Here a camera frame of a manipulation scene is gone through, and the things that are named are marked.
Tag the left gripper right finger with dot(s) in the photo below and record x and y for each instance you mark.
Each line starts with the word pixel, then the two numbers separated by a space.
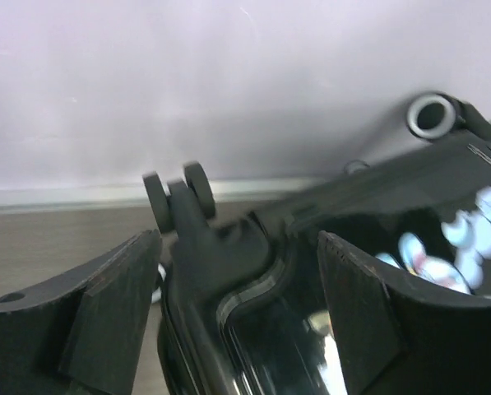
pixel 399 334

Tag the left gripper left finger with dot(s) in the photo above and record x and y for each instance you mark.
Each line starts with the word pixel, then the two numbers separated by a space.
pixel 81 332

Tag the black white astronaut suitcase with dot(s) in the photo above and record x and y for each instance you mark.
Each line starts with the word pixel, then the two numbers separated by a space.
pixel 244 309

